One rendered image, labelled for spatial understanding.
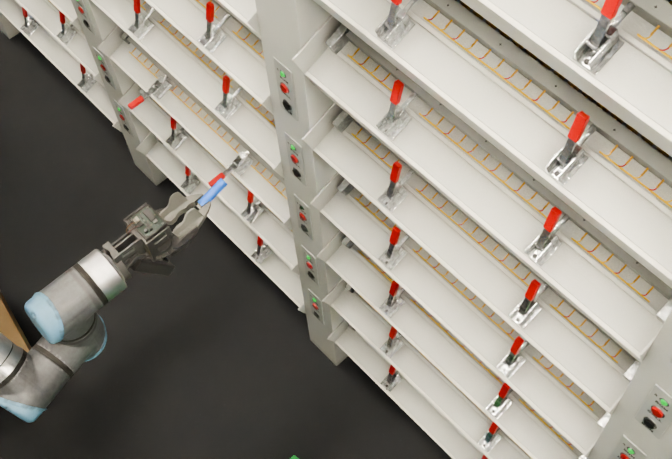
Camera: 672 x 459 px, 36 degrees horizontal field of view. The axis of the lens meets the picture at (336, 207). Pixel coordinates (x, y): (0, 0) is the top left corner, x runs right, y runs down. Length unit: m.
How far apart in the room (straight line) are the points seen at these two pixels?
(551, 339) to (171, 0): 0.87
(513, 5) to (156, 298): 1.72
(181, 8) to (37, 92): 1.25
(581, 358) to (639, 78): 0.59
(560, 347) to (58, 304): 0.86
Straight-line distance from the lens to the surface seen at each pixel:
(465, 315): 1.69
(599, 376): 1.47
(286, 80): 1.54
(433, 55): 1.23
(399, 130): 1.40
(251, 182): 2.07
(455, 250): 1.53
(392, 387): 2.27
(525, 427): 1.84
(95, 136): 2.88
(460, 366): 1.87
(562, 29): 1.01
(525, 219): 1.33
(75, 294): 1.85
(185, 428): 2.45
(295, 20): 1.39
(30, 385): 1.93
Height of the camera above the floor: 2.29
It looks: 59 degrees down
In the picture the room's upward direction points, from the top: 5 degrees counter-clockwise
